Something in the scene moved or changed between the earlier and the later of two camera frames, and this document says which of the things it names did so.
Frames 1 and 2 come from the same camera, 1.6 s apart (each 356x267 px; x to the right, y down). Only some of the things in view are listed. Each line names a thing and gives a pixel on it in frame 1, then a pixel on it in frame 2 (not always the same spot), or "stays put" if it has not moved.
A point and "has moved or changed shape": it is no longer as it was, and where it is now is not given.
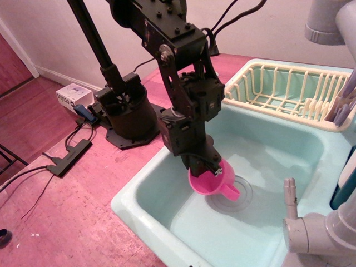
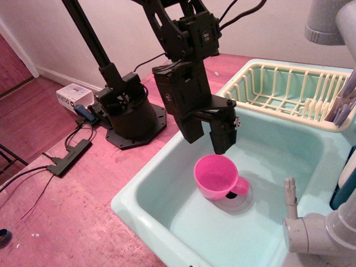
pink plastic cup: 209,184 has moved or changed shape
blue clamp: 81,109 stays put
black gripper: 186,135 to 185,90
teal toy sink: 183,228 stays put
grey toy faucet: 316,240 stays put
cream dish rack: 304,96 stays put
